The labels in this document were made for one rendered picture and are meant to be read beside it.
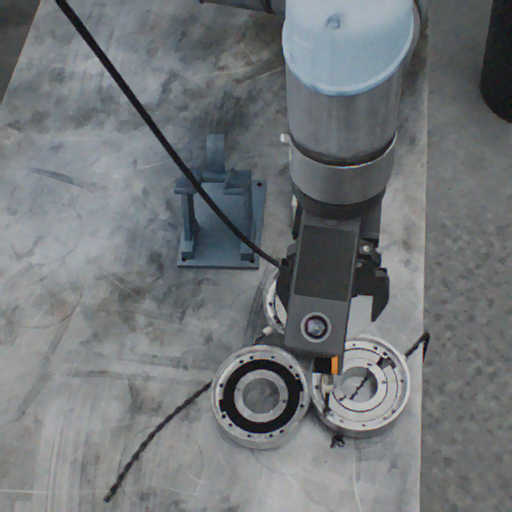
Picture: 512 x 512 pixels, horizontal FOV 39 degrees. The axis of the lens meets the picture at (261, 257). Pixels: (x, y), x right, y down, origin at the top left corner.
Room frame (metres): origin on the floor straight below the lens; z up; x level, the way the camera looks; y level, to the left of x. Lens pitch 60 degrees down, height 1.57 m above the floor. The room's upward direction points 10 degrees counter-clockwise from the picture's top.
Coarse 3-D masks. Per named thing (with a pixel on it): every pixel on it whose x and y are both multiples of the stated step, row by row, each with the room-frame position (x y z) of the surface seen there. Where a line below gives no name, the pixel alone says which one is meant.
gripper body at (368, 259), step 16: (384, 192) 0.30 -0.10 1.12; (304, 208) 0.29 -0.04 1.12; (320, 208) 0.29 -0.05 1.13; (336, 208) 0.28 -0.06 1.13; (352, 208) 0.28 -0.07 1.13; (368, 208) 0.28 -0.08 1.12; (368, 224) 0.30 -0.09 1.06; (368, 240) 0.29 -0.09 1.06; (288, 256) 0.29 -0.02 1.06; (368, 256) 0.27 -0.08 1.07; (368, 272) 0.27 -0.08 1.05; (368, 288) 0.27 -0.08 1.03
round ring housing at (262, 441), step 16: (240, 352) 0.31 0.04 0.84; (256, 352) 0.31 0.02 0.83; (272, 352) 0.31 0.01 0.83; (288, 352) 0.30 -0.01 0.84; (224, 368) 0.30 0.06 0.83; (288, 368) 0.28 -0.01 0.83; (224, 384) 0.28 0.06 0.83; (240, 384) 0.28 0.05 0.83; (256, 384) 0.28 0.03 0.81; (272, 384) 0.27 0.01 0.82; (304, 384) 0.26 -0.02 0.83; (240, 400) 0.26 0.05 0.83; (304, 400) 0.25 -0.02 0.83; (256, 416) 0.24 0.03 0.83; (272, 416) 0.24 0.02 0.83; (304, 416) 0.23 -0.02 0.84; (240, 432) 0.23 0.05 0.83; (272, 432) 0.22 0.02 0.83; (288, 432) 0.21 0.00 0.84; (256, 448) 0.21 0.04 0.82
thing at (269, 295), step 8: (272, 280) 0.39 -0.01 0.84; (272, 288) 0.38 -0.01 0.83; (264, 296) 0.37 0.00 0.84; (272, 296) 0.37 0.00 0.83; (264, 304) 0.36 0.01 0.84; (272, 304) 0.36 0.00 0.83; (272, 312) 0.35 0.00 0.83; (272, 320) 0.34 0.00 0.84; (272, 328) 0.33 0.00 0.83; (280, 328) 0.33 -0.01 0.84; (280, 336) 0.32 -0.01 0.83
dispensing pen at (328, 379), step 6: (318, 360) 0.25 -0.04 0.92; (324, 360) 0.25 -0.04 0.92; (330, 360) 0.25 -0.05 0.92; (312, 366) 0.25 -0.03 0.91; (318, 366) 0.25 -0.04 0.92; (324, 366) 0.25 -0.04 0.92; (330, 366) 0.25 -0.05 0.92; (312, 372) 0.25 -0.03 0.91; (318, 372) 0.24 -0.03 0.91; (324, 372) 0.24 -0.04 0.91; (330, 372) 0.24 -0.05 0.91; (324, 378) 0.25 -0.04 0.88; (330, 378) 0.25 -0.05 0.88; (324, 384) 0.24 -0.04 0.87; (330, 384) 0.24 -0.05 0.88; (324, 390) 0.24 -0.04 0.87; (330, 390) 0.24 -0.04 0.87
